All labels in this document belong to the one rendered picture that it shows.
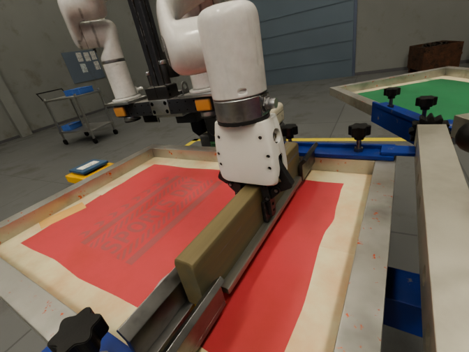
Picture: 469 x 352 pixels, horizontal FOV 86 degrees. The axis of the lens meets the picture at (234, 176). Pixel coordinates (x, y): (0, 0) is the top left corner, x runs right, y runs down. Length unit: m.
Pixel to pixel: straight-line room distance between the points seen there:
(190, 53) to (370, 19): 7.81
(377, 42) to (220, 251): 7.94
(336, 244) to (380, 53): 7.81
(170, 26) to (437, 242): 0.41
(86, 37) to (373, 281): 1.20
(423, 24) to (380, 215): 7.80
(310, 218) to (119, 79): 1.00
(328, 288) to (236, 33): 0.33
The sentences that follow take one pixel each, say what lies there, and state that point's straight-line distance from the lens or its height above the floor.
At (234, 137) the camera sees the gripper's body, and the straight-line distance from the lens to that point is 0.35.
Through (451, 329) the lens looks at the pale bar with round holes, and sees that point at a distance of 0.28.
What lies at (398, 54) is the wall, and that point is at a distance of 8.18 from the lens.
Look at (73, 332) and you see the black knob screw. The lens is 0.30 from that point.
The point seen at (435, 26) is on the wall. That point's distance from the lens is 8.20.
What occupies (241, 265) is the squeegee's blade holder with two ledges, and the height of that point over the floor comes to 1.00.
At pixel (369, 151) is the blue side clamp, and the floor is 1.00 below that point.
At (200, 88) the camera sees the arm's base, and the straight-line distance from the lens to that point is 0.96.
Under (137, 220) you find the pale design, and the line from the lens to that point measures 0.61.
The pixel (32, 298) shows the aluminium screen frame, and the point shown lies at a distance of 0.50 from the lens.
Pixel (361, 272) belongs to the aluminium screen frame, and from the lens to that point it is 0.36.
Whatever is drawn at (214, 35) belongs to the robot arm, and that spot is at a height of 1.27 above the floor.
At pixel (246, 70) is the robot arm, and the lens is 0.32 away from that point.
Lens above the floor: 1.26
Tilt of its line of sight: 26 degrees down
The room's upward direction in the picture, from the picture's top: 11 degrees counter-clockwise
